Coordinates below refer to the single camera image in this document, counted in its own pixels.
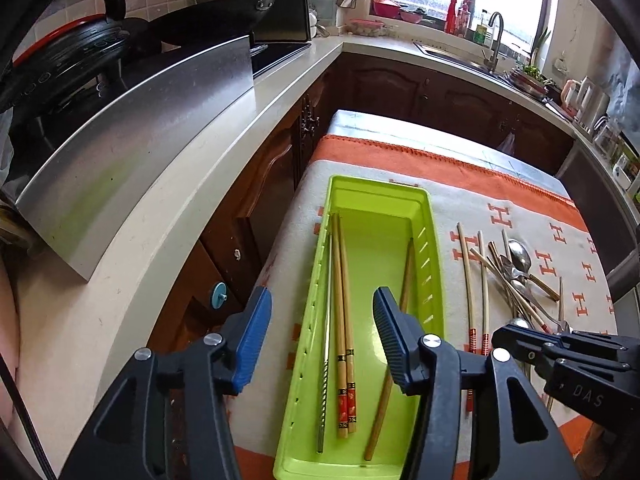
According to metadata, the stainless steel splash panel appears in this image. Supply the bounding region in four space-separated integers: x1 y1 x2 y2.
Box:
15 36 253 280

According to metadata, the orange white H-pattern cloth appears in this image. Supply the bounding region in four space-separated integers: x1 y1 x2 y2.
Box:
230 134 615 479

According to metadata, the steel kitchen faucet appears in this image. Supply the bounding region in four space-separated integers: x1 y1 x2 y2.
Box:
483 11 504 74

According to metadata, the small steel spoon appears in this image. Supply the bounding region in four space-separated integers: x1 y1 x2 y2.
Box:
487 240 530 325

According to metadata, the right hand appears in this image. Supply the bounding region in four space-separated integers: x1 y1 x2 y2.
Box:
575 424 640 480

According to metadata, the silver metal chopstick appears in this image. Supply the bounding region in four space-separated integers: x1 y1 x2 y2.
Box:
317 234 332 454

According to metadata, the spoon with wooden handle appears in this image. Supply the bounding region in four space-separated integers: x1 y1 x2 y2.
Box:
508 238 561 302

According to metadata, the red bottle on windowsill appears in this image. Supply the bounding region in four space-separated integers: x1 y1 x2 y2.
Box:
445 0 458 35

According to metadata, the white chopstick red striped end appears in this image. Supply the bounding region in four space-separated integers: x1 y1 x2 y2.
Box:
470 248 552 334

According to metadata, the bamboo chopstick red gold end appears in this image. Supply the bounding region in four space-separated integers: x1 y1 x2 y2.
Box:
331 214 348 439

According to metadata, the white electric kettle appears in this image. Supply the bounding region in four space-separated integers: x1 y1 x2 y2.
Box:
561 77 594 118

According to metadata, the steel fork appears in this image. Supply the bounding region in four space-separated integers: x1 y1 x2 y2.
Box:
511 280 573 333

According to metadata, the black pressure cooker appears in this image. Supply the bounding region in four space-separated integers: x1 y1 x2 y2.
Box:
1 0 130 110

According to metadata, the dark brown wooden chopstick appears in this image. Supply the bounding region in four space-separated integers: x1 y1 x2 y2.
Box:
363 238 416 462

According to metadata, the green plastic utensil tray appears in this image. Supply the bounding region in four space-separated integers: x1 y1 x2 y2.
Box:
273 176 445 479

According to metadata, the long steel spoon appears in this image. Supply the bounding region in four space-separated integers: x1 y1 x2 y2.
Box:
499 255 535 320

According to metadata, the large steel serving spoon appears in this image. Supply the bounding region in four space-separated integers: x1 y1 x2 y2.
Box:
506 315 534 380

